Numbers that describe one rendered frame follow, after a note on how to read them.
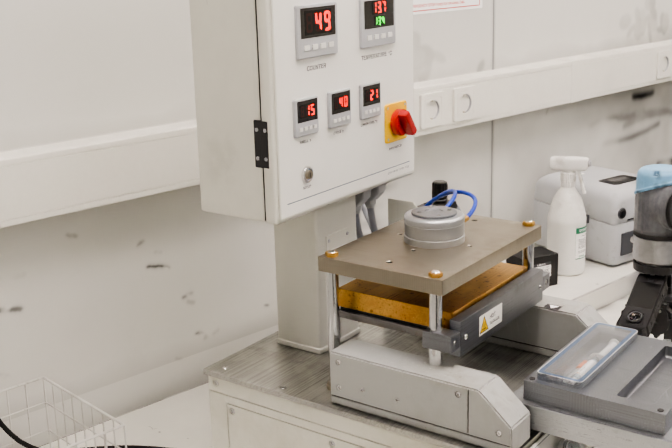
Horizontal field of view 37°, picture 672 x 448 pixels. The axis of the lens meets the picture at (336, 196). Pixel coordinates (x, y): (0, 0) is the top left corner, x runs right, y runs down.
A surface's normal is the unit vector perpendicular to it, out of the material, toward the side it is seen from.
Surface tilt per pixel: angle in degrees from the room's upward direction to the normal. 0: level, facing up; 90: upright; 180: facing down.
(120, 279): 90
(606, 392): 0
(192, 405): 0
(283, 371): 0
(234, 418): 90
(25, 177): 90
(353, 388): 90
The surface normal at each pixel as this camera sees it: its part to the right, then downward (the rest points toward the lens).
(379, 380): -0.59, 0.22
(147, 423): -0.03, -0.97
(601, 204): -0.80, 0.11
